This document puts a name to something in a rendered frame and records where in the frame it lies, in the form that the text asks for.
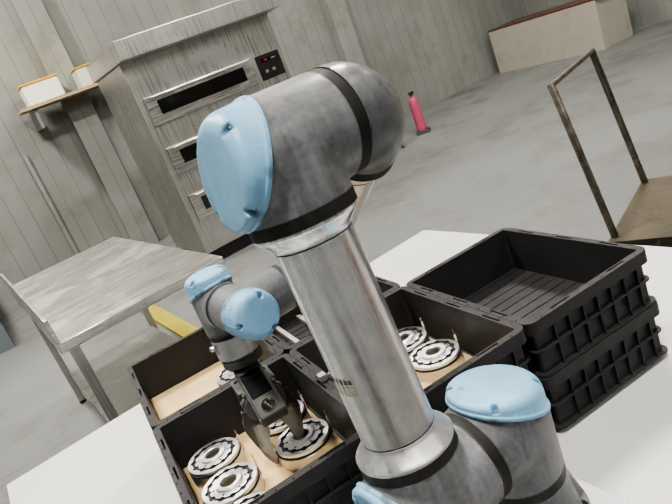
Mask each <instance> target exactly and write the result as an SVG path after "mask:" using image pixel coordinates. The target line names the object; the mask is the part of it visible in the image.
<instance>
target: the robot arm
mask: <svg viewBox="0 0 672 504"><path fill-rule="evenodd" d="M369 122H370V123H369ZM404 128H405V119H404V112H403V108H402V105H401V101H400V99H399V97H398V95H397V93H396V92H395V90H394V88H393V87H392V86H391V85H390V83H389V82H388V81H387V80H386V79H385V78H384V77H383V76H381V75H380V74H379V73H378V72H376V71H375V70H373V69H371V68H369V67H366V66H364V65H362V64H358V63H353V62H347V61H339V62H331V63H327V64H322V65H320V66H317V67H315V68H313V69H311V70H310V71H308V72H305V73H302V74H300V75H297V76H295V77H293V78H290V79H288V80H285V81H283V82H281V83H278V84H276V85H273V86H271V87H268V88H266V89H264V90H261V91H259V92H256V93H254V94H252V95H249V96H247V95H244V96H241V97H238V98H237V99H235V100H234V101H233V102H232V103H231V104H229V105H227V106H225V107H222V108H220V109H218V110H216V111H214V112H212V113H211V114H209V115H208V116H207V117H206V118H205V119H204V121H203V122H202V124H201V126H200V129H199V132H198V136H197V150H196V151H197V162H198V168H199V173H200V177H201V181H202V184H203V187H204V190H205V193H206V195H207V198H208V200H209V202H210V204H211V206H212V208H213V210H214V212H215V213H216V214H219V217H220V221H221V222H222V223H223V224H224V225H225V226H226V227H227V228H228V229H229V230H230V231H232V232H234V233H236V234H249V236H250V238H251V240H252V243H253V244H254V246H256V247H259V248H262V249H264V250H267V251H270V252H272V253H273V254H275V256H276V258H277V260H278V263H276V264H274V265H273V266H271V267H269V268H268V269H266V270H264V271H263V272H261V273H259V274H257V275H256V276H254V277H252V278H250V279H249V280H247V281H245V282H243V283H242V284H240V285H238V284H234V283H233V281H232V276H230V275H229V273H228V271H227V269H226V267H225V266H223V265H213V266H209V267H206V268H204V269H202V270H200V271H198V272H196V273H194V274H193V275H191V276H190V277H189V278H188V279H187V280H186V282H185V284H184V287H185V290H186V292H187V295H188V297H189V299H190V300H189V302H190V304H192V306H193V308H194V310H195V312H196V314H197V316H198V318H199V320H200V322H201V324H202V326H203V328H204V330H205V332H206V334H207V337H208V338H209V340H210V342H211V344H212V345H213V346H211V347H210V348H209V349H210V351H211V352H216V354H217V356H218V358H219V360H220V361H221V363H222V365H223V367H224V369H225V370H227V371H233V374H234V376H235V378H236V380H235V381H233V382H231V383H230V384H231V386H232V388H233V390H234V393H235V395H236V397H237V399H238V401H239V403H240V405H241V407H242V408H243V411H241V412H240V413H241V415H242V425H243V428H244V430H245V432H246V433H247V435H248V436H249V438H250V439H251V440H252V441H253V442H254V444H255V445H256V446H257V447H258V448H259V449H260V450H261V452H262V453H263V454H264V455H265V456H266V457H267V458H268V459H269V460H270V461H272V462H273V463H275V464H279V456H278V454H277V453H276V452H275V451H274V445H273V443H272V442H271V441H270V434H271V431H270V428H269V425H271V424H272V423H274V422H276V421H277V420H279V419H281V420H282V421H283V422H284V424H285V425H288V426H289V428H290V432H291V433H292V434H293V435H294V436H295V440H300V439H302V438H304V437H305V434H304V427H303V419H302V414H301V409H300V405H299V403H298V401H297V399H296V398H295V397H294V396H293V394H292V393H290V392H289V389H288V388H287V387H286V386H285V387H284V388H283V389H282V388H281V385H282V383H281V382H280V381H277V380H276V377H275V375H274V374H273V373H272V371H271V370H270V369H269V368H268V367H267V366H266V365H265V364H264V365H262V366H261V364H260V362H259V361H258V359H259V358H260V356H261V355H262V353H263V349H262V347H261V345H260V340H261V339H264V338H266V337H268V336H269V335H270V334H271V333H272V332H273V331H274V329H275V328H276V326H277V325H278V322H279V319H280V317H281V316H283V315H284V314H286V313H288V312H289V311H291V310H292V309H294V308H295V307H297V306H299V308H300V310H301V312H302V314H303V317H304V319H305V321H306V323H307V325H308V327H309V329H310V332H311V334H312V336H313V338H314V340H315V342H316V345H317V347H318V349H319V351H320V353H321V355H322V358H323V360H324V362H325V364H326V366H327V368H328V370H329V373H330V375H331V377H332V379H333V381H334V384H335V386H336V388H337V390H338V392H339V394H340V396H341V399H342V401H343V403H344V405H345V407H346V409H347V411H348V414H349V416H350V418H351V420H352V422H353V424H354V427H355V429H356V431H357V433H358V435H359V437H360V439H361V442H360V444H359V446H358V448H357V451H356V463H357V465H358V468H359V470H360V472H361V474H362V476H363V479H364V480H363V481H362V482H358V483H356V487H355V488H354V489H353V491H352V499H353V501H354V504H591V503H590V500H589V498H588V496H587V494H586V492H585V491H584V489H583V488H582V487H581V485H580V484H579V483H578V482H577V480H576V479H575V478H574V476H573V475H572V474H571V473H570V471H569V470H568V469H567V467H566V465H565V462H564V458H563V454H562V451H561V447H560V443H559V440H558V436H557V433H556V429H555V425H554V422H553V418H552V414H551V411H550V409H551V404H550V401H549V400H548V398H547V397H546V394H545V391H544V388H543V386H542V383H541V382H540V380H539V379H538V378H537V377H536V376H535V375H534V374H533V373H531V372H530V371H528V370H526V369H523V368H520V367H517V366H512V365H504V364H494V365H485V366H480V367H476V368H472V369H470V370H467V371H465V372H463V373H461V374H459V375H457V376H456V377H455V378H454V379H452V380H451V381H450V383H449V384H448V386H447V388H446V394H445V395H446V397H445V402H446V404H447V406H448V407H449V408H448V410H447V411H445V412H444V413H442V412H440V411H437V410H433V409H431V406H430V404H429V402H428V399H427V397H426V395H425V392H424V390H423V388H422V385H421V383H420V380H419V378H418V376H417V373H416V371H415V369H414V366H413V364H412V362H411V359H410V357H409V355H408V352H407V350H406V348H405V345H404V343H403V340H402V338H401V336H400V333H399V331H398V329H397V326H396V324H395V322H394V319H393V317H392V315H391V312H390V310H389V308H388V305H387V303H386V301H385V298H384V296H383V293H382V291H381V289H380V286H379V284H378V282H377V279H376V277H375V275H374V272H373V270H372V268H371V265H370V263H369V261H368V258H367V256H366V253H365V251H364V249H363V246H362V244H361V242H360V239H359V237H358V235H357V232H356V230H355V228H354V227H355V225H356V222H357V220H358V218H359V216H360V214H361V212H362V209H363V207H364V205H365V203H366V201H367V198H368V196H369V194H370V192H371V190H372V188H373V185H374V183H375V181H376V180H379V179H381V178H382V177H384V176H385V175H386V174H387V173H388V172H389V170H390V169H391V167H392V165H393V163H394V161H395V159H396V157H397V155H398V152H399V150H400V147H401V144H402V140H403V136H404ZM264 368H265V369H264ZM236 383H237V384H236ZM259 420H260V421H259Z"/></svg>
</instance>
